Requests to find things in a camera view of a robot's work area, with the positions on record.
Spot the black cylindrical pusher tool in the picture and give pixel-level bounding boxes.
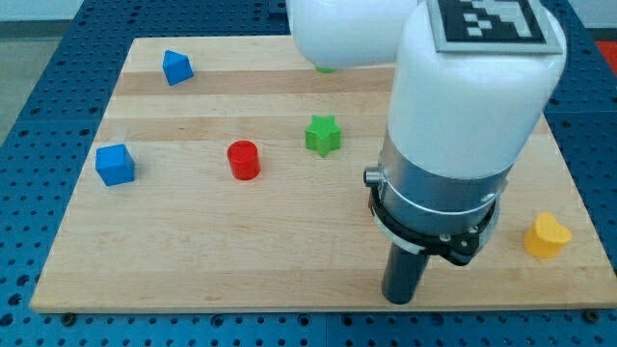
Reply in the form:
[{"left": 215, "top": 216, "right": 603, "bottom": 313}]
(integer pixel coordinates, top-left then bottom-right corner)
[{"left": 381, "top": 244, "right": 429, "bottom": 305}]

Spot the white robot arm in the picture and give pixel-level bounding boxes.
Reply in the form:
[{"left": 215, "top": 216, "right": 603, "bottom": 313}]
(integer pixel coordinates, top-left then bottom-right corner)
[{"left": 286, "top": 0, "right": 567, "bottom": 265}]

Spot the yellow heart block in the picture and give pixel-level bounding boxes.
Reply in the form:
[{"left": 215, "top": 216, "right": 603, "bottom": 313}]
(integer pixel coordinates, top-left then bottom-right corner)
[{"left": 523, "top": 212, "right": 573, "bottom": 258}]

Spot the blue cube block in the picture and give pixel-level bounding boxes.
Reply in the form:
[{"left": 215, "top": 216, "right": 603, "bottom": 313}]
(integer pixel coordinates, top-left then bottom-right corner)
[{"left": 95, "top": 144, "right": 135, "bottom": 186}]

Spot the green block behind arm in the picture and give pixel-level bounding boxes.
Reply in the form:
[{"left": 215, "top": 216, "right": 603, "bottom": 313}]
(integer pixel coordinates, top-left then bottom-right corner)
[{"left": 315, "top": 67, "right": 337, "bottom": 74}]

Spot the blue pentagon block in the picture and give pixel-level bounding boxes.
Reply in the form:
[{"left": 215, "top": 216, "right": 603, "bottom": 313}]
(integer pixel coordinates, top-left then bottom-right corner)
[{"left": 162, "top": 50, "right": 194, "bottom": 86}]

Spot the red cylinder block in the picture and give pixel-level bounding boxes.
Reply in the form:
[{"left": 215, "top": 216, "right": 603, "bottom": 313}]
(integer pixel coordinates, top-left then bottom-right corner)
[{"left": 227, "top": 140, "right": 261, "bottom": 180}]

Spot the black white fiducial marker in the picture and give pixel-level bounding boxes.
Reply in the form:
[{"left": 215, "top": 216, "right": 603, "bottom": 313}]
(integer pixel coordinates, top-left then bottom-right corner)
[{"left": 426, "top": 0, "right": 564, "bottom": 55}]

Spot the wooden board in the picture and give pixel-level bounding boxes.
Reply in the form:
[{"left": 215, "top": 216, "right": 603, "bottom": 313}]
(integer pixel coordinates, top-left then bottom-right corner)
[{"left": 29, "top": 34, "right": 617, "bottom": 314}]

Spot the green star block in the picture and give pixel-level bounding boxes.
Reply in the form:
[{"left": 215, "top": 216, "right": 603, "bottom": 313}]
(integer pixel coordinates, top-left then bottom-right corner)
[{"left": 305, "top": 115, "right": 341, "bottom": 157}]

